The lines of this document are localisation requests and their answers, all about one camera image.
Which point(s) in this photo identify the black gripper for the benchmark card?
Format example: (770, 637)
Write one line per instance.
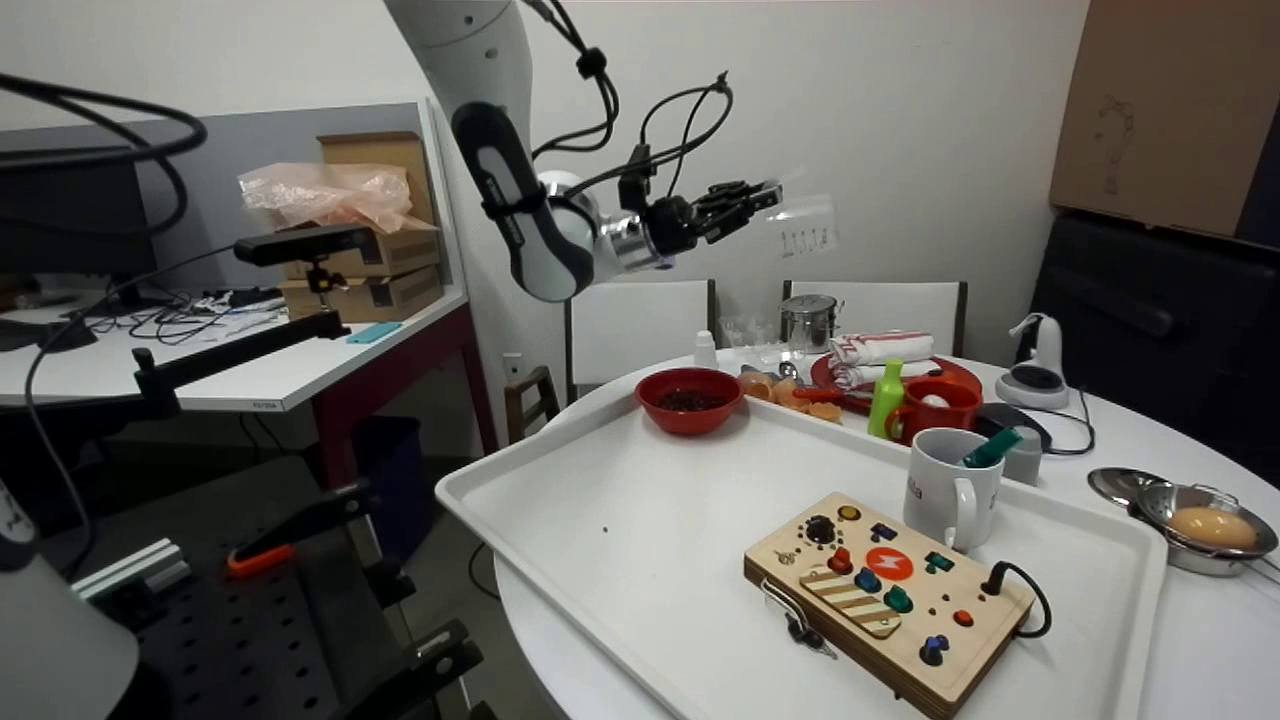
(669, 226)

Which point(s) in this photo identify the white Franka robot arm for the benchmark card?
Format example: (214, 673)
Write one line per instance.
(504, 161)

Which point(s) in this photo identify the red bowl with beans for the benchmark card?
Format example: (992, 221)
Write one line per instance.
(688, 400)

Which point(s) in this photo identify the red plate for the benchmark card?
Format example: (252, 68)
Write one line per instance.
(826, 382)

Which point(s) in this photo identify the orange toy food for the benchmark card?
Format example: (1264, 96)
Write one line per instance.
(801, 399)

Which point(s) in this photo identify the white red striped cloth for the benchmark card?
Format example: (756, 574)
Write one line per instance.
(873, 352)

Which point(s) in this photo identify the green plastic bottle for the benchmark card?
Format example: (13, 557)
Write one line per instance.
(885, 400)

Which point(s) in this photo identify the red mug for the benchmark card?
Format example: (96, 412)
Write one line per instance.
(943, 407)

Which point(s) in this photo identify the stacked cardboard boxes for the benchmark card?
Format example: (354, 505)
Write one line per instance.
(400, 265)

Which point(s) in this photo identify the white Mila mug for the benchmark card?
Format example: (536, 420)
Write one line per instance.
(943, 495)

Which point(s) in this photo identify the white plastic tray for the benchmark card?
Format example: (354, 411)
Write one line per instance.
(642, 560)

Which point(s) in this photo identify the pink plastic bag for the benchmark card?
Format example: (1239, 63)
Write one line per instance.
(326, 195)

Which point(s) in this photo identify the wooden busy board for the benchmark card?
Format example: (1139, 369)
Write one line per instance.
(883, 613)

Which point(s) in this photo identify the large cardboard box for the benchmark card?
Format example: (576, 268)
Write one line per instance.
(1162, 107)

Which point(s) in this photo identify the black cabinet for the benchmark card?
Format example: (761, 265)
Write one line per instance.
(1162, 334)

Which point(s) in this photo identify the white desk with red legs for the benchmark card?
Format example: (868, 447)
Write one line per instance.
(267, 374)

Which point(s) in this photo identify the beige egg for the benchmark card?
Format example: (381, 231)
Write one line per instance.
(1208, 524)

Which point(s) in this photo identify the black computer monitor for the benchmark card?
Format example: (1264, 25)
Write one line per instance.
(75, 221)

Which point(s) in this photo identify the white rounded cover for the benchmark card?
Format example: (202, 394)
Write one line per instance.
(54, 655)

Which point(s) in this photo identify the black bar camera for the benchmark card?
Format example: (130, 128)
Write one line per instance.
(302, 246)

